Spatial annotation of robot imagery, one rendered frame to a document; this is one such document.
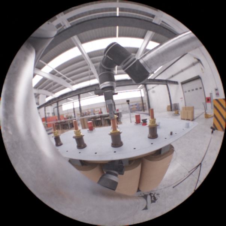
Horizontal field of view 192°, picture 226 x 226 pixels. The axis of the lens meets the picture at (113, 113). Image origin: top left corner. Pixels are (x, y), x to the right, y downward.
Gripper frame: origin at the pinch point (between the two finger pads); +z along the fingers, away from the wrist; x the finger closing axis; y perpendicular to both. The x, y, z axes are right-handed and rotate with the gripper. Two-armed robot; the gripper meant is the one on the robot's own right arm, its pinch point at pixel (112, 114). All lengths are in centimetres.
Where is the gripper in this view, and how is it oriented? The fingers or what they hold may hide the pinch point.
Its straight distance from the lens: 41.8
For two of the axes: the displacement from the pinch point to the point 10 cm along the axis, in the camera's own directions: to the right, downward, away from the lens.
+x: 0.7, -0.5, 10.0
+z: 1.5, 9.9, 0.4
